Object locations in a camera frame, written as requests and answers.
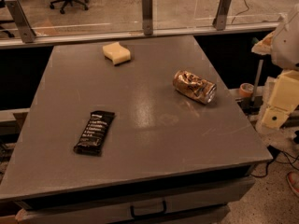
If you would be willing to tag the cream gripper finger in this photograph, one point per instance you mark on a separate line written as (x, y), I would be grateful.
(283, 100)
(264, 47)

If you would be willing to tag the black rxbar chocolate bar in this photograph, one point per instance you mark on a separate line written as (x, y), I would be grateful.
(94, 134)

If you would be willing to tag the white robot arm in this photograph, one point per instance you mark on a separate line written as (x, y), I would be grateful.
(283, 47)

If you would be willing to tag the crushed golden soda can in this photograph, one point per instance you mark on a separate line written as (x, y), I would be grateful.
(194, 87)

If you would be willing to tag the red shoe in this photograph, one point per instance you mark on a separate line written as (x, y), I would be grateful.
(293, 181)

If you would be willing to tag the yellow sponge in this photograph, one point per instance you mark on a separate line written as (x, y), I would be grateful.
(117, 53)

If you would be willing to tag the glass barrier panel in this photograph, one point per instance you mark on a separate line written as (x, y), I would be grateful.
(119, 16)

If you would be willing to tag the right metal glass bracket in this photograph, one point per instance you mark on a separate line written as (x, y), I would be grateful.
(220, 19)

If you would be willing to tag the metal glass bracket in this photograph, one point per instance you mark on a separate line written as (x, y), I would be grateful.
(26, 32)
(220, 19)
(147, 22)

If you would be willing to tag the middle metal glass bracket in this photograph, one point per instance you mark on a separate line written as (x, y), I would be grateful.
(147, 22)

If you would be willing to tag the black drawer handle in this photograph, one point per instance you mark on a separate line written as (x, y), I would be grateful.
(148, 210)

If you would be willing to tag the left metal glass bracket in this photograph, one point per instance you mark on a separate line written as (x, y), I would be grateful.
(26, 32)

